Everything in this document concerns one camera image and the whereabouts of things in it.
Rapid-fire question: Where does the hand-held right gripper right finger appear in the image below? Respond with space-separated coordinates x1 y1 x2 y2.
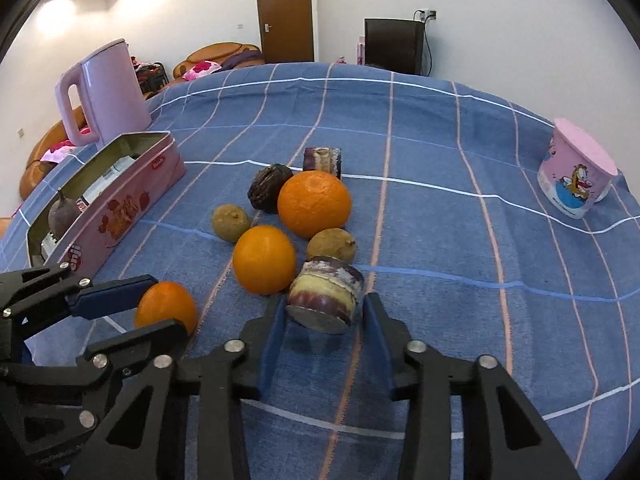
362 292 583 480

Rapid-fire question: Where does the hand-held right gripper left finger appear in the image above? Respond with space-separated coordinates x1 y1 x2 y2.
65 292 291 480

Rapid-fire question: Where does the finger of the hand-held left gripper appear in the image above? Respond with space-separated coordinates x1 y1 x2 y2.
0 319 194 461
0 262 159 321

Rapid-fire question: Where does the small orange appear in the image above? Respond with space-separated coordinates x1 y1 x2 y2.
134 281 198 338

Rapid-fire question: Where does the purple sugarcane piece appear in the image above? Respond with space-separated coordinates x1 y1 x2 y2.
286 256 365 335
303 147 343 181

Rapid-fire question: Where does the medium orange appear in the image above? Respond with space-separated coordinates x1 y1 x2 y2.
232 225 297 296

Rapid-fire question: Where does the pink tin box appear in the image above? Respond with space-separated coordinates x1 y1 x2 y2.
26 131 187 274

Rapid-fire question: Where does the dark wrinkled passion fruit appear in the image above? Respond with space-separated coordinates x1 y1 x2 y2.
248 163 294 214

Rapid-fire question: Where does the purple round fruit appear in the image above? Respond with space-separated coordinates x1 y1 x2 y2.
48 189 83 239

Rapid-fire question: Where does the blue checked blanket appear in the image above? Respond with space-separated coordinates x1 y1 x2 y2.
0 61 640 480

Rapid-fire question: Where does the large orange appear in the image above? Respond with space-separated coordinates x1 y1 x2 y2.
277 170 352 240

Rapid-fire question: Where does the pink floral pillow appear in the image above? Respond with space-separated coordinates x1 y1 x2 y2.
40 139 76 163
182 60 222 82

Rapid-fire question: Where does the pink electric kettle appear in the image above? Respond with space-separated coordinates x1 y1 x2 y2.
55 38 152 149

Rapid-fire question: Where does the black storage rack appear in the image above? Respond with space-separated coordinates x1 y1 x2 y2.
134 61 166 95

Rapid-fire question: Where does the pink cartoon cup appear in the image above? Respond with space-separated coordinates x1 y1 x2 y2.
537 118 619 220

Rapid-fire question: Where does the purple cloth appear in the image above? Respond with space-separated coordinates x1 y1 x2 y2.
220 50 264 72

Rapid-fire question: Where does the black television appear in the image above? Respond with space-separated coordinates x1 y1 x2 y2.
364 18 426 77

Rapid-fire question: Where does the brown wooden door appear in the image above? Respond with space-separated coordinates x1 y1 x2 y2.
255 0 316 64

